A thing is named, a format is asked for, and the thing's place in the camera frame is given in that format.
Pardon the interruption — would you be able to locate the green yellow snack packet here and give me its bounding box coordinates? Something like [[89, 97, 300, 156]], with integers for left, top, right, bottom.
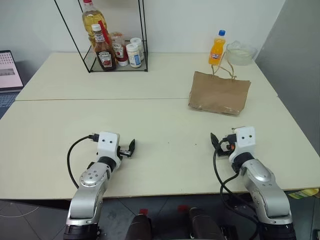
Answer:
[[287, 187, 320, 200]]

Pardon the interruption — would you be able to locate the thin white floor cable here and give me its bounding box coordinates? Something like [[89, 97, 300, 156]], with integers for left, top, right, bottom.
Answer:
[[0, 199, 39, 219]]

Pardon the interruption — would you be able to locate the red squeeze ketchup bottle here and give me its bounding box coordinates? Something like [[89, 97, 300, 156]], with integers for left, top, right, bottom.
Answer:
[[109, 31, 130, 67]]

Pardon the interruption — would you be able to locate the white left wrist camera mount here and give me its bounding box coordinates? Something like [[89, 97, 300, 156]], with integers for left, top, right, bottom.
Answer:
[[96, 131, 121, 164]]

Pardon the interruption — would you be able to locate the open laptop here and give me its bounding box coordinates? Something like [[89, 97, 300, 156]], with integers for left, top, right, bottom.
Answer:
[[0, 49, 25, 115]]

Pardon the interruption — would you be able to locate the black wire frame rack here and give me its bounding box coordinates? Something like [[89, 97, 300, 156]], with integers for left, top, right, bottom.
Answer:
[[53, 0, 149, 74]]

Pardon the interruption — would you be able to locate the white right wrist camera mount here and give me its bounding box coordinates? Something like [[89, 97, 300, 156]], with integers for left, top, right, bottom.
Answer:
[[228, 125, 257, 161]]

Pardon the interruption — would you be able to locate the brown paper bag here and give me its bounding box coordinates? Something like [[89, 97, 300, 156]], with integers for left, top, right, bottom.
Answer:
[[187, 59, 252, 116]]

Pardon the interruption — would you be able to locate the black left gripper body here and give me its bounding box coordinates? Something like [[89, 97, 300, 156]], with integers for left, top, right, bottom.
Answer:
[[117, 146, 133, 159]]

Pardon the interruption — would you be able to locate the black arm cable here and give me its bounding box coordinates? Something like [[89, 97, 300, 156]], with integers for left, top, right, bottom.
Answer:
[[66, 133, 100, 189], [212, 133, 261, 240]]

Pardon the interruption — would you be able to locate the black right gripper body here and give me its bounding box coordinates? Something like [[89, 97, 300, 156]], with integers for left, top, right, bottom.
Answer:
[[215, 138, 236, 158]]

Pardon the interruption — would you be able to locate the white jar blue label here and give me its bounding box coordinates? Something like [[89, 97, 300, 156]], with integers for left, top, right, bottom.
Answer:
[[125, 42, 143, 69], [129, 37, 146, 62]]

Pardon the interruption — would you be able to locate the large cooking oil bottle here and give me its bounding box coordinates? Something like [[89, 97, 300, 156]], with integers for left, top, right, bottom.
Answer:
[[81, 0, 108, 50]]

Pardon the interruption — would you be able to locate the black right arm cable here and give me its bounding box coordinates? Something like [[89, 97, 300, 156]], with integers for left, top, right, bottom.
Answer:
[[212, 133, 261, 240]]

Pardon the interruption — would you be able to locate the dark rounded shape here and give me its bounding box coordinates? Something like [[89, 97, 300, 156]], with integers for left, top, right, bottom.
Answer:
[[186, 206, 224, 240], [124, 213, 154, 240]]

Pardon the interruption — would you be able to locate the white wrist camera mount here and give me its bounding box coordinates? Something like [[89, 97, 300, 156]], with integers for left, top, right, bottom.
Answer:
[[96, 131, 121, 164], [228, 125, 257, 161]]

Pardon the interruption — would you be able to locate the glass ketchup bottle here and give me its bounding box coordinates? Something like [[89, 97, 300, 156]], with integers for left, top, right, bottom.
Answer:
[[90, 23, 117, 72]]

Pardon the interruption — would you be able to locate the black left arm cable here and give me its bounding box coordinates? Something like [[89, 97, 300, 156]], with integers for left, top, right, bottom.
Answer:
[[66, 133, 100, 189]]

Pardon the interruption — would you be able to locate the orange soda bottle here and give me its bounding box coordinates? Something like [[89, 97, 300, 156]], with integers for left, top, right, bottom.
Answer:
[[207, 29, 227, 68]]

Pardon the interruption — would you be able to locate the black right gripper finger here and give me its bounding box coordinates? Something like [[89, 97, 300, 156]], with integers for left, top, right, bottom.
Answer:
[[210, 132, 220, 151]]

